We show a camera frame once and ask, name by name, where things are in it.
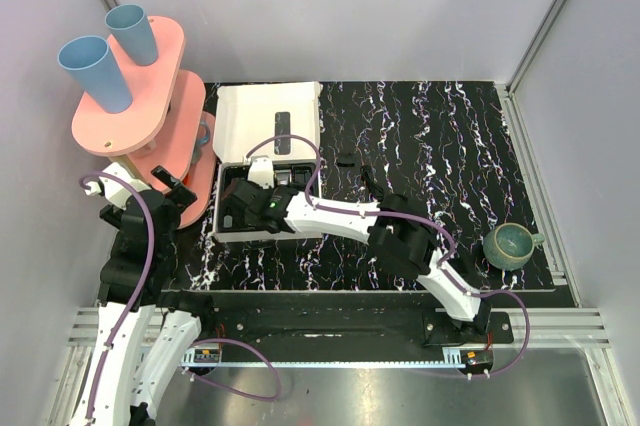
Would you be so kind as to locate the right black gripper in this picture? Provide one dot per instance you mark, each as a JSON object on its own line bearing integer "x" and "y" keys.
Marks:
{"x": 269, "y": 190}

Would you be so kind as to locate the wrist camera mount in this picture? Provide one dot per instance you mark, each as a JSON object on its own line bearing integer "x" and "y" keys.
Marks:
{"x": 261, "y": 172}
{"x": 116, "y": 194}

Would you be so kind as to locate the blue plastic cup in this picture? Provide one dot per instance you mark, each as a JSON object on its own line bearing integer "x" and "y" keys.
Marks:
{"x": 90, "y": 61}
{"x": 131, "y": 28}

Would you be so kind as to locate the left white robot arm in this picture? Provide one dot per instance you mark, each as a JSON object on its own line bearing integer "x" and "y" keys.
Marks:
{"x": 143, "y": 331}

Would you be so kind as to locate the blue mug on shelf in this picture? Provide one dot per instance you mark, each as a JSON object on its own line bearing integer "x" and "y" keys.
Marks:
{"x": 204, "y": 133}

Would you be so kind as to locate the far blue plastic cup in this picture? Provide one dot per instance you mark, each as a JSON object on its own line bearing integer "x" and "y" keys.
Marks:
{"x": 131, "y": 28}

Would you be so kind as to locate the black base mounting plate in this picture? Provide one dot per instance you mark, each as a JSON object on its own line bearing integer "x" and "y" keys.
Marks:
{"x": 414, "y": 316}

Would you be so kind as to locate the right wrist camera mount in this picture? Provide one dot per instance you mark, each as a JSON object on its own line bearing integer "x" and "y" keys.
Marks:
{"x": 261, "y": 172}

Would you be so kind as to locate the white clipper kit box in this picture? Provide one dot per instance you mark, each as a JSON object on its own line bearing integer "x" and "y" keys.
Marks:
{"x": 280, "y": 121}

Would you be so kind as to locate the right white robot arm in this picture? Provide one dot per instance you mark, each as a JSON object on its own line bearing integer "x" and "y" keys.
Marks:
{"x": 410, "y": 246}

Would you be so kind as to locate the black silver hair clipper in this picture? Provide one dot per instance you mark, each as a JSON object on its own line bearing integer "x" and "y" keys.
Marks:
{"x": 283, "y": 177}

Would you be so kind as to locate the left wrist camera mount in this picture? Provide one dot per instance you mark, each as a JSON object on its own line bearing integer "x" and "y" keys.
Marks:
{"x": 116, "y": 194}

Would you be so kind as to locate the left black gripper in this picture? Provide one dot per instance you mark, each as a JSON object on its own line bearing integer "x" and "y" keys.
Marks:
{"x": 170, "y": 191}

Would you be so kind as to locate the pink tiered wooden shelf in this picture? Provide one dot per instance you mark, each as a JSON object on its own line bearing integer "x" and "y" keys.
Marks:
{"x": 163, "y": 123}

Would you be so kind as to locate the near blue plastic cup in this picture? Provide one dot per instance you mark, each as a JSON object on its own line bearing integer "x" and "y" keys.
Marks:
{"x": 90, "y": 61}

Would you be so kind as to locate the green ceramic bowl cup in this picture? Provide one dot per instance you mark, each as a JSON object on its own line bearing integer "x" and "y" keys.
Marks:
{"x": 510, "y": 246}

